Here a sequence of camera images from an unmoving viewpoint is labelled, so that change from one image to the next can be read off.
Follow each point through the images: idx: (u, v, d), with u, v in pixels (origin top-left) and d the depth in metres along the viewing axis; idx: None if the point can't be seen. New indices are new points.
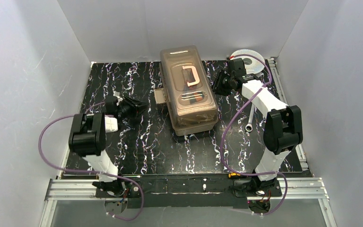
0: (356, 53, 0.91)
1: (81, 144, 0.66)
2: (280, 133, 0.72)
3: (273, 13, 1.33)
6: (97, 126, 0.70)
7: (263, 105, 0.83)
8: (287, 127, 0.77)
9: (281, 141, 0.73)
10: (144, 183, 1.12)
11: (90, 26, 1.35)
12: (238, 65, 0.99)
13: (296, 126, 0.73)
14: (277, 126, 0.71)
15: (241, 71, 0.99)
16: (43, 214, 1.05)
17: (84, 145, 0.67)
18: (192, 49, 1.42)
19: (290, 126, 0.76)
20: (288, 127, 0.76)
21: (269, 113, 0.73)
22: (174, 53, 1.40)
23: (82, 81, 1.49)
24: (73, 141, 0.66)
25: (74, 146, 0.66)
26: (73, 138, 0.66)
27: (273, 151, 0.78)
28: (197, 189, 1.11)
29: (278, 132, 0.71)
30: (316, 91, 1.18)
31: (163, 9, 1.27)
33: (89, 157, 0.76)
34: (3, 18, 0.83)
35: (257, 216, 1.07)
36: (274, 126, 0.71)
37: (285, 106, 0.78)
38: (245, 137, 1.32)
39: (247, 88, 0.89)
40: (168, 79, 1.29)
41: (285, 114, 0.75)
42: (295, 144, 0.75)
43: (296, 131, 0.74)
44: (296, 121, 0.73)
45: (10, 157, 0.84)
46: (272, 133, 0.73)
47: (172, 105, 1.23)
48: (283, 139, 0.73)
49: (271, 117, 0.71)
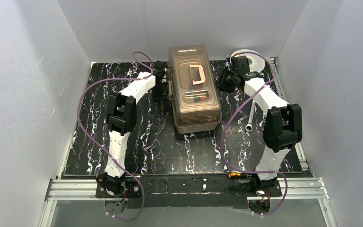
0: (356, 53, 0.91)
1: (115, 119, 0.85)
2: (279, 131, 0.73)
3: (273, 13, 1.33)
6: (127, 113, 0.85)
7: (265, 103, 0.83)
8: (288, 126, 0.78)
9: (280, 138, 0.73)
10: (144, 183, 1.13)
11: (90, 26, 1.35)
12: (242, 62, 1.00)
13: (295, 124, 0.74)
14: (277, 124, 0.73)
15: (246, 68, 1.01)
16: (42, 215, 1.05)
17: (116, 123, 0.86)
18: (201, 48, 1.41)
19: (290, 125, 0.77)
20: (289, 125, 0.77)
21: (269, 109, 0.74)
22: (183, 51, 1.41)
23: (82, 81, 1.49)
24: (110, 115, 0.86)
25: (110, 120, 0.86)
26: (110, 116, 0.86)
27: (272, 148, 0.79)
28: (197, 189, 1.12)
29: (277, 129, 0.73)
30: (316, 91, 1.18)
31: (163, 9, 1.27)
33: (113, 134, 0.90)
34: (3, 18, 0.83)
35: (257, 216, 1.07)
36: (274, 123, 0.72)
37: (286, 105, 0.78)
38: (245, 137, 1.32)
39: (249, 85, 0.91)
40: (176, 76, 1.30)
41: (285, 112, 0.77)
42: (294, 143, 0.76)
43: (296, 129, 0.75)
44: (295, 118, 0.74)
45: (10, 156, 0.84)
46: (272, 130, 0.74)
47: (177, 102, 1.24)
48: (283, 137, 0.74)
49: (271, 113, 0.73)
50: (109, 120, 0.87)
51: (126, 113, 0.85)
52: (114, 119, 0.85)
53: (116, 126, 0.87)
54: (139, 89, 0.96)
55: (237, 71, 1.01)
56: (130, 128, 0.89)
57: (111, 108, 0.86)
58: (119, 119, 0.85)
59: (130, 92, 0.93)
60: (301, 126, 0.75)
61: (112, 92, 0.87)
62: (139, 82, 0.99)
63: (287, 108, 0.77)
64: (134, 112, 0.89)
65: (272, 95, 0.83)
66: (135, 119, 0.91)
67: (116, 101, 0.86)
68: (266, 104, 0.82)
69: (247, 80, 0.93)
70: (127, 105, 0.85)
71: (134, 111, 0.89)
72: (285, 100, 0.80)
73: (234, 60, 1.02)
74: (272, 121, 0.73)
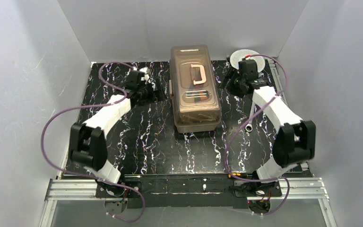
0: (356, 54, 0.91)
1: (81, 156, 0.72)
2: (291, 147, 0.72)
3: (273, 13, 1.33)
6: (93, 149, 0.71)
7: (275, 117, 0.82)
8: (299, 142, 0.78)
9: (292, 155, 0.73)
10: (144, 183, 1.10)
11: (90, 26, 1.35)
12: (250, 67, 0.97)
13: (308, 141, 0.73)
14: (289, 143, 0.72)
15: (253, 73, 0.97)
16: (42, 215, 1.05)
17: (82, 161, 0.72)
18: (203, 48, 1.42)
19: (302, 141, 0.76)
20: (300, 142, 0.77)
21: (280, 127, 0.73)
22: (185, 51, 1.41)
23: (82, 82, 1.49)
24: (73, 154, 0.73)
25: (74, 161, 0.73)
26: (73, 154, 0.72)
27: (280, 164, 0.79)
28: (197, 189, 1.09)
29: (289, 148, 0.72)
30: (316, 91, 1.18)
31: (163, 10, 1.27)
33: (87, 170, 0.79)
34: (3, 18, 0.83)
35: (257, 216, 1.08)
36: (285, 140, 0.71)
37: (299, 121, 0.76)
38: (245, 137, 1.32)
39: (259, 94, 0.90)
40: (176, 76, 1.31)
41: (298, 128, 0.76)
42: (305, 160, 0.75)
43: (308, 147, 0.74)
44: (309, 136, 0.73)
45: (10, 156, 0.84)
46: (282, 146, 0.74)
47: (177, 101, 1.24)
48: (294, 154, 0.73)
49: (282, 130, 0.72)
50: (74, 160, 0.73)
51: (92, 148, 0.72)
52: (78, 158, 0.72)
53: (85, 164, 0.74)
54: (110, 117, 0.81)
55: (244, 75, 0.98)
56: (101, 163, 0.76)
57: (74, 145, 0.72)
58: (85, 154, 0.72)
59: (97, 121, 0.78)
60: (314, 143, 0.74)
61: (74, 124, 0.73)
62: (109, 109, 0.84)
63: (299, 125, 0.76)
64: (103, 145, 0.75)
65: (284, 108, 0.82)
66: (106, 152, 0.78)
67: (80, 134, 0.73)
68: (277, 118, 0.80)
69: (257, 88, 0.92)
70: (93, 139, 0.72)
71: (102, 143, 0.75)
72: (298, 116, 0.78)
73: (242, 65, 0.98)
74: (283, 138, 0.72)
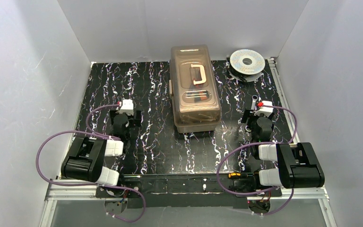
0: (357, 53, 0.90)
1: (74, 166, 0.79)
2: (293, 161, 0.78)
3: (273, 13, 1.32)
6: (95, 154, 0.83)
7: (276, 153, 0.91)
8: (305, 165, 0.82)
9: (294, 169, 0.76)
10: (144, 183, 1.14)
11: (90, 26, 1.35)
12: (265, 135, 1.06)
13: (309, 157, 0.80)
14: (285, 155, 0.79)
15: (267, 139, 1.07)
16: (42, 215, 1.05)
17: (80, 165, 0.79)
18: (203, 48, 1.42)
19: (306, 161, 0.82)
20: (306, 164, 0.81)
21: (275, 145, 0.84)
22: (185, 51, 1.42)
23: (82, 82, 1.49)
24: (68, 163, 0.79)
25: (69, 167, 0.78)
26: (70, 161, 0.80)
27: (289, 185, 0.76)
28: (197, 189, 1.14)
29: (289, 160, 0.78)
30: (316, 90, 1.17)
31: (163, 9, 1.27)
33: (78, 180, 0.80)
34: (4, 18, 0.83)
35: (257, 216, 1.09)
36: (283, 152, 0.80)
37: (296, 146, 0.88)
38: (245, 137, 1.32)
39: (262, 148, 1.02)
40: (176, 76, 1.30)
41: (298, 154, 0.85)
42: (316, 179, 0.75)
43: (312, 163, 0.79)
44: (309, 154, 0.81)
45: (10, 156, 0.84)
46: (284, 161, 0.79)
47: (177, 101, 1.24)
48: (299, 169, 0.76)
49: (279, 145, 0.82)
50: (68, 167, 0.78)
51: (93, 154, 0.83)
52: (73, 164, 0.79)
53: (79, 171, 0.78)
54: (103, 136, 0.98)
55: (257, 136, 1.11)
56: (96, 173, 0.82)
57: (73, 153, 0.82)
58: (82, 163, 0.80)
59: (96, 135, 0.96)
60: (317, 161, 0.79)
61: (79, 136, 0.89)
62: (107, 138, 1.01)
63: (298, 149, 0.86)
64: (102, 157, 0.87)
65: None
66: (100, 169, 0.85)
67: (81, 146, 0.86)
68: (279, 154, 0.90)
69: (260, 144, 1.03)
70: (97, 146, 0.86)
71: (102, 154, 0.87)
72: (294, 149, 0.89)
73: (259, 127, 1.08)
74: (281, 152, 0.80)
